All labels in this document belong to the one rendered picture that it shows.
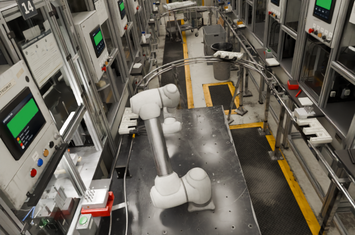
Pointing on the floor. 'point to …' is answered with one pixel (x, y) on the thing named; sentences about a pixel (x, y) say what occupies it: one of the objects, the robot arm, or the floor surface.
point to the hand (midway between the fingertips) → (133, 131)
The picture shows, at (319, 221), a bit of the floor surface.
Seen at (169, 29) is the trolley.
